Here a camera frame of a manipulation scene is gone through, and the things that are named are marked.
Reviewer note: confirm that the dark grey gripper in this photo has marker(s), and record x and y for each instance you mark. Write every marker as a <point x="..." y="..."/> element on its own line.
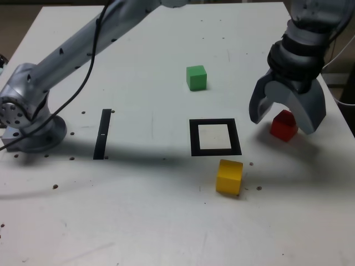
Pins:
<point x="305" y="86"/>

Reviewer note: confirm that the red cube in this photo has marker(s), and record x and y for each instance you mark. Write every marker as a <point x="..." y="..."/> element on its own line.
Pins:
<point x="280" y="130"/>

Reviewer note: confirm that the green cube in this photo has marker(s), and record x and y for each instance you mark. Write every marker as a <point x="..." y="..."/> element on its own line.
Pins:
<point x="197" y="80"/>

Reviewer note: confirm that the yellow cube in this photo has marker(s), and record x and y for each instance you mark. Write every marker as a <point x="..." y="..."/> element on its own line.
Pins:
<point x="227" y="180"/>

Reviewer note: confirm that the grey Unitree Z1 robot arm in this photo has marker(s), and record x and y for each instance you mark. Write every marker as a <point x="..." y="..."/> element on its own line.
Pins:
<point x="69" y="58"/>

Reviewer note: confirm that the black tape square outline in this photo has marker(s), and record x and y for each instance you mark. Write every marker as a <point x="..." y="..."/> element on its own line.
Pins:
<point x="194" y="138"/>

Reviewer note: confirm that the white shelf board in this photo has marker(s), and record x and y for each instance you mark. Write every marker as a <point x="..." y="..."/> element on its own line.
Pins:
<point x="337" y="79"/>

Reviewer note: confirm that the black tape strip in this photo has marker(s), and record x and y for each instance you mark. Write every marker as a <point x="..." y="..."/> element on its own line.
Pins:
<point x="102" y="133"/>

